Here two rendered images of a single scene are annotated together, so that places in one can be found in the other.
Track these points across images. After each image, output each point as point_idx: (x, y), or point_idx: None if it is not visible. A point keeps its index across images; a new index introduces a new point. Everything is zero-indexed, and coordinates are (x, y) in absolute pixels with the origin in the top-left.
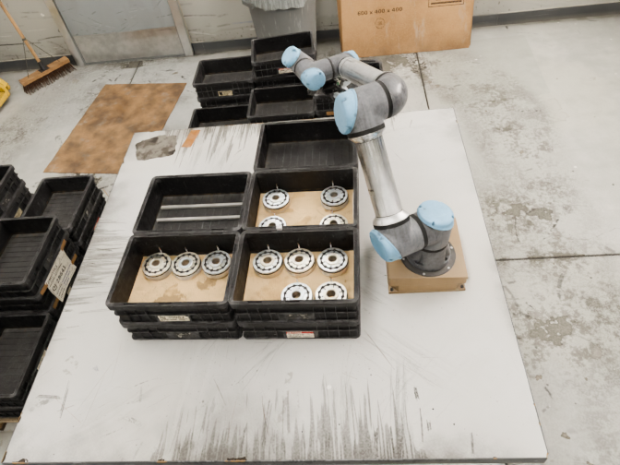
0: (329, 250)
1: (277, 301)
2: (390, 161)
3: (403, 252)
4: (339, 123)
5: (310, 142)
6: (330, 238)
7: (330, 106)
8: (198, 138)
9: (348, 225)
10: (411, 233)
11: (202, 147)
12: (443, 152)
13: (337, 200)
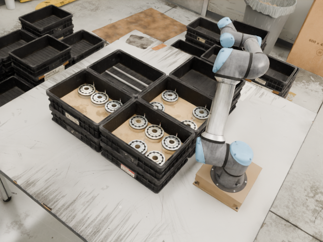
0: (174, 137)
1: (122, 140)
2: (254, 119)
3: (207, 160)
4: (214, 64)
5: (214, 80)
6: (179, 130)
7: None
8: (162, 49)
9: (192, 129)
10: (218, 152)
11: (161, 54)
12: (289, 133)
13: (200, 115)
